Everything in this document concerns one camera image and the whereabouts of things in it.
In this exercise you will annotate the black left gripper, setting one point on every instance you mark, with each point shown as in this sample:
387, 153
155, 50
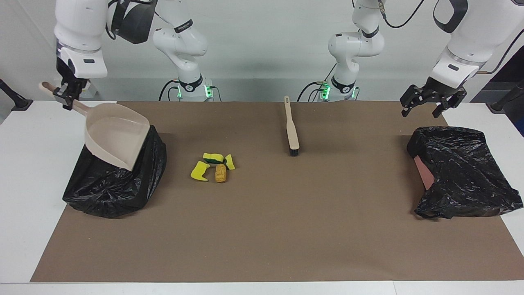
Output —
446, 95

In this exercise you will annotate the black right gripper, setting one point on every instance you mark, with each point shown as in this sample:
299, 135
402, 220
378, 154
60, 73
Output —
71, 82

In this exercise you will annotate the beige plastic dustpan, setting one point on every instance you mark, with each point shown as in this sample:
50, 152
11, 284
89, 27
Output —
114, 135

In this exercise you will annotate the beige hand brush black bristles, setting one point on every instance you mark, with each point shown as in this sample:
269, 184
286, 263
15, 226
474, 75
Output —
292, 131

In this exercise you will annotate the yellow ridged sponge piece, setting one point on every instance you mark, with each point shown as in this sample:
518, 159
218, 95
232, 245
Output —
199, 171

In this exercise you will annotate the yellow sponge piece green layer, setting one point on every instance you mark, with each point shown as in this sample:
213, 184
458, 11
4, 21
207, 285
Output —
213, 157

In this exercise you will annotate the brown cork-like chunk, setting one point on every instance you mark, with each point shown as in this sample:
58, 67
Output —
220, 173

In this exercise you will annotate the small yellow green sponge piece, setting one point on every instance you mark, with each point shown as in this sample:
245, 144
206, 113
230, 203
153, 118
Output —
230, 162

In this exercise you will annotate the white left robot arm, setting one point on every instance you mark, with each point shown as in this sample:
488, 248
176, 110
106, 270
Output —
356, 45

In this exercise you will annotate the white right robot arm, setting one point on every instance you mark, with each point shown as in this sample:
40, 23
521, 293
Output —
77, 24

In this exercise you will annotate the pink bin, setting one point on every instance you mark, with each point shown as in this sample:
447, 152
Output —
423, 172

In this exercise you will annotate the black trash bag over pink bin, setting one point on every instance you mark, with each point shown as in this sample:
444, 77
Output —
466, 172

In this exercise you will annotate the black trash bag bin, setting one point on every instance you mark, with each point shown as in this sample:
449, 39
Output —
106, 192

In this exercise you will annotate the black stand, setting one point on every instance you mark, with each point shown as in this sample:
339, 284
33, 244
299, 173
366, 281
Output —
20, 104
501, 104

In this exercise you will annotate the brown table mat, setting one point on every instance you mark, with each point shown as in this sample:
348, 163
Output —
262, 250

